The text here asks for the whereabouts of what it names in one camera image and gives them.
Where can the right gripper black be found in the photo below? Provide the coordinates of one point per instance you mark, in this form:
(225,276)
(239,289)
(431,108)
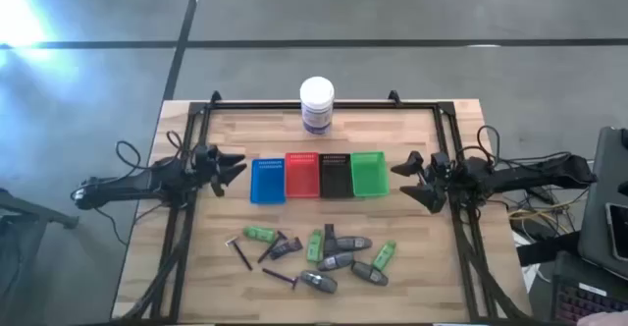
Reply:
(438,174)

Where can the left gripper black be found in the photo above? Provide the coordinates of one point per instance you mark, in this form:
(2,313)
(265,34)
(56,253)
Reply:
(208,166)

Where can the small green bottle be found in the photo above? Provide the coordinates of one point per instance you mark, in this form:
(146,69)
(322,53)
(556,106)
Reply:
(260,233)
(384,255)
(315,246)

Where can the grey deodorant stick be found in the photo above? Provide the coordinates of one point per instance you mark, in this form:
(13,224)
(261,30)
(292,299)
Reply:
(319,282)
(353,243)
(335,261)
(369,273)

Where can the dark blue travel tube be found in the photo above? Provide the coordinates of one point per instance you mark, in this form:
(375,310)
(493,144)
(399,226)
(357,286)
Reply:
(286,248)
(330,240)

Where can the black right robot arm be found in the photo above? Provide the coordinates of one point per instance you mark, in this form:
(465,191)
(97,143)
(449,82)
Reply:
(539,175)

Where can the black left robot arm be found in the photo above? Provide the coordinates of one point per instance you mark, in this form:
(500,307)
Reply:
(122,183)

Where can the blue plastic basket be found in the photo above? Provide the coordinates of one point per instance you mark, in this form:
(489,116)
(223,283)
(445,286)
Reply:
(268,183)

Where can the green plastic basket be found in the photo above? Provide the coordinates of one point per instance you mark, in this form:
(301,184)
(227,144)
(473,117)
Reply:
(370,175)

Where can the red plastic basket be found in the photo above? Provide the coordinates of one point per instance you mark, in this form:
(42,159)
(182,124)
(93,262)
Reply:
(302,176)

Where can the black plastic basket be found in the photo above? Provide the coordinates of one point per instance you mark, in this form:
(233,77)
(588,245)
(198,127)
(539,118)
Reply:
(336,178)

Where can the white wipes canister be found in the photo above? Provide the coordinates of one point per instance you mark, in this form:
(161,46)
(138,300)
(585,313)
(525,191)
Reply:
(317,105)

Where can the grey laptop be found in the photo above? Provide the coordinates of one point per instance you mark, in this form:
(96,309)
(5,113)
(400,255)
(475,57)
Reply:
(606,179)

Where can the black keyboard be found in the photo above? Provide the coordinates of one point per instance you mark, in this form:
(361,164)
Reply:
(584,301)

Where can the black smartphone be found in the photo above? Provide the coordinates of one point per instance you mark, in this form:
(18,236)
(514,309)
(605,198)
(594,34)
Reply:
(619,230)

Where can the grey chair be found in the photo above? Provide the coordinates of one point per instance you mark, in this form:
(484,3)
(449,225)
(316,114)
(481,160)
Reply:
(19,228)

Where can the person's hand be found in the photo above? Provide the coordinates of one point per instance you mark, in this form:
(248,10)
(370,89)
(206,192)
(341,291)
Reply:
(606,319)

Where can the black metal table frame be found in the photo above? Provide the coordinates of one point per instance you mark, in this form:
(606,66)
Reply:
(343,105)

